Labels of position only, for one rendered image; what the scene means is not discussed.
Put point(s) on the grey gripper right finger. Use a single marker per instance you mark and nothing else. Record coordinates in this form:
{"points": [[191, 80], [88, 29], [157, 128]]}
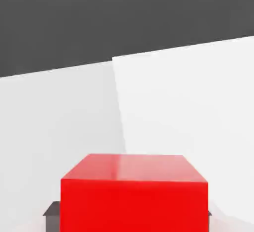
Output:
{"points": [[209, 224]]}

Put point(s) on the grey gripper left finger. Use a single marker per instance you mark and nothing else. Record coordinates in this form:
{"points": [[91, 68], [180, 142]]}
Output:
{"points": [[52, 219]]}

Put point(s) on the small red cube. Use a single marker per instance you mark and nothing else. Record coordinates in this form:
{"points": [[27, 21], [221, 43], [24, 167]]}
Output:
{"points": [[134, 202]]}

